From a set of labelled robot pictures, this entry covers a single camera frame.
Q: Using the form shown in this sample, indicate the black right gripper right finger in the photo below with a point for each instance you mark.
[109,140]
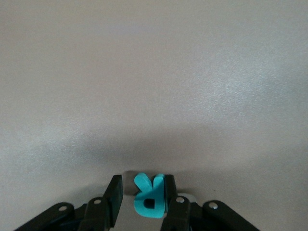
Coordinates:
[178,216]

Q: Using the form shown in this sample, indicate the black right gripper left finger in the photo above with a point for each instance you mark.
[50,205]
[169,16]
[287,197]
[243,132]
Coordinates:
[96,216]

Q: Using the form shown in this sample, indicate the teal foam letter R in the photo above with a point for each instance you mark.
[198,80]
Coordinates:
[156,195]

